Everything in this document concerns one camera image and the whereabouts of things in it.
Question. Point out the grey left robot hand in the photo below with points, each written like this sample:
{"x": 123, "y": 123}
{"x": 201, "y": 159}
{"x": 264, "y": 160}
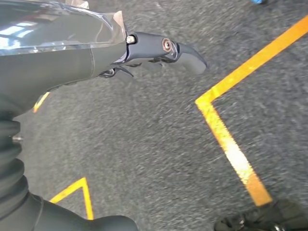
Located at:
{"x": 47, "y": 47}

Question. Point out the blue metal shelf rack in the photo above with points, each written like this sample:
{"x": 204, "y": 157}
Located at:
{"x": 257, "y": 1}

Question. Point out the black robot foot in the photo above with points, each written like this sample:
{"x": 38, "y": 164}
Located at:
{"x": 264, "y": 216}

